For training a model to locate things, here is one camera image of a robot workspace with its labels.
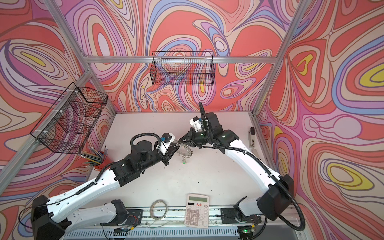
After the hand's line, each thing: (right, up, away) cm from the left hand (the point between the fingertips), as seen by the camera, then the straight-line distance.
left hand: (179, 144), depth 69 cm
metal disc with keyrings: (+3, -2, +3) cm, 5 cm away
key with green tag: (+1, -12, +16) cm, 20 cm away
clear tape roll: (-15, -34, +6) cm, 38 cm away
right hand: (+1, 0, 0) cm, 1 cm away
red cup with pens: (-48, -10, +15) cm, 51 cm away
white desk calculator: (+8, -34, +4) cm, 35 cm away
